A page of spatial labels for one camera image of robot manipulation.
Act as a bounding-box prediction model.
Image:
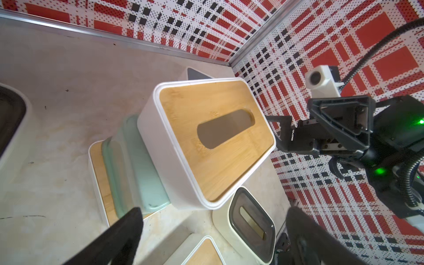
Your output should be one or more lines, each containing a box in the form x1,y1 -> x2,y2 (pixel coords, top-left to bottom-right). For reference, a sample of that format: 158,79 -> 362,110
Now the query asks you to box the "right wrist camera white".
305,65 -> 344,99

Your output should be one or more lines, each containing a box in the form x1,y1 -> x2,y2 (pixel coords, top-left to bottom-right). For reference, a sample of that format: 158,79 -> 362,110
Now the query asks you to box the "large white box bamboo lid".
87,140 -> 153,228

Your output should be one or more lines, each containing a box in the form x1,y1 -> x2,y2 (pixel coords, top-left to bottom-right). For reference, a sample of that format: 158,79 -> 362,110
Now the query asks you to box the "cream tissue box dark lid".
1,84 -> 38,197

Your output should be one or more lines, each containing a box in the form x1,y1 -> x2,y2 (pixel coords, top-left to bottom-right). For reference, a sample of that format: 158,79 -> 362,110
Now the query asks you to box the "mint green tissue box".
101,115 -> 171,218

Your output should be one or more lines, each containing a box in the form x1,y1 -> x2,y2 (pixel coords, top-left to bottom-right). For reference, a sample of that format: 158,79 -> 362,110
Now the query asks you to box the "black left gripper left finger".
65,207 -> 144,265

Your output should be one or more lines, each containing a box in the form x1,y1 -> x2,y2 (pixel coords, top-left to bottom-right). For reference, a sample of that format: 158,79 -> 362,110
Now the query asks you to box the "white tissue box grey lid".
178,67 -> 214,81

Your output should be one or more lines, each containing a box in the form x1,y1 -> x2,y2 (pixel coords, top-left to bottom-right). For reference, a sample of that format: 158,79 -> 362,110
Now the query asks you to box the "cream box dark lid front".
212,186 -> 277,265

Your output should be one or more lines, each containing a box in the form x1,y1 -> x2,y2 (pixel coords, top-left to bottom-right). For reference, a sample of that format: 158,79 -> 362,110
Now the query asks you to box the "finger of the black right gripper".
266,115 -> 295,152

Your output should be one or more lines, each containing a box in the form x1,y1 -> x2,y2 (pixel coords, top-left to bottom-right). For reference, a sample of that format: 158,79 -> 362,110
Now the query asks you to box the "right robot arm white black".
267,18 -> 424,230

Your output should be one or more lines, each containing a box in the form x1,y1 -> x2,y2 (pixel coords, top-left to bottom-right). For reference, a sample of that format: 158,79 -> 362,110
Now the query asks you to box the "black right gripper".
291,96 -> 424,178

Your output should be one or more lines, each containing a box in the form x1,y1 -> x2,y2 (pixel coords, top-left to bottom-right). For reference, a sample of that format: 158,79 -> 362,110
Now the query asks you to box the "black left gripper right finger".
286,206 -> 365,265

